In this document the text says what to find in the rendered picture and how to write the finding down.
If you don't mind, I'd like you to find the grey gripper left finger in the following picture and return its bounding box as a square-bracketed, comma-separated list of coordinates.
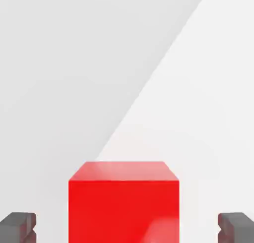
[0, 212, 37, 243]

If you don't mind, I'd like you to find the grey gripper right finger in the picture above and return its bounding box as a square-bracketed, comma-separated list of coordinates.
[217, 212, 254, 243]

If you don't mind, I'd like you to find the small red cube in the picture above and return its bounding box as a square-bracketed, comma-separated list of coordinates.
[68, 161, 180, 243]

